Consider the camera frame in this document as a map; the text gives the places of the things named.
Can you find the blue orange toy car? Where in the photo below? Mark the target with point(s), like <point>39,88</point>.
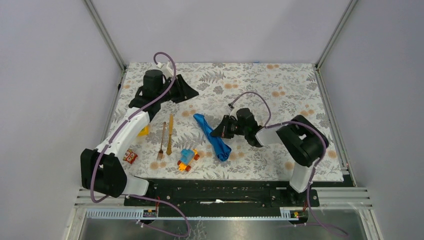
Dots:
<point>187,157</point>

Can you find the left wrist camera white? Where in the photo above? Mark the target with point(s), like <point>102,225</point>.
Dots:
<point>166,68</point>

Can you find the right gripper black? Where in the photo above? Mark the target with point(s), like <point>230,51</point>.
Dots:
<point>222,129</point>

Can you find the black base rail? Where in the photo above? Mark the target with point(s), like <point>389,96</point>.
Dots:
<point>222,198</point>

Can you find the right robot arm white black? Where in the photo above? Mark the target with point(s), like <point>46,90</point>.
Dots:
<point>303,141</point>

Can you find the blue cloth napkin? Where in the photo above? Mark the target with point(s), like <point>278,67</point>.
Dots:
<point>221,149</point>

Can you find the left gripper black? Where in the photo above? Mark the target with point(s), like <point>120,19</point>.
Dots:
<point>188,91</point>

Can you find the red owl toy block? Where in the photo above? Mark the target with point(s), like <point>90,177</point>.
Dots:
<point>130,156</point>

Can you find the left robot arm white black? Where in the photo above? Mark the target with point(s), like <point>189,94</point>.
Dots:
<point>102,168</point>

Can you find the floral tablecloth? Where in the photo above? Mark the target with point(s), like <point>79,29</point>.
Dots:
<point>274,93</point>

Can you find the yellow toy block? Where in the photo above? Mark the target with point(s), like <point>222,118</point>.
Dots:
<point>144,132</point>

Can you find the gold fork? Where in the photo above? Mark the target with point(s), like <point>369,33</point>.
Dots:
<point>161,151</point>

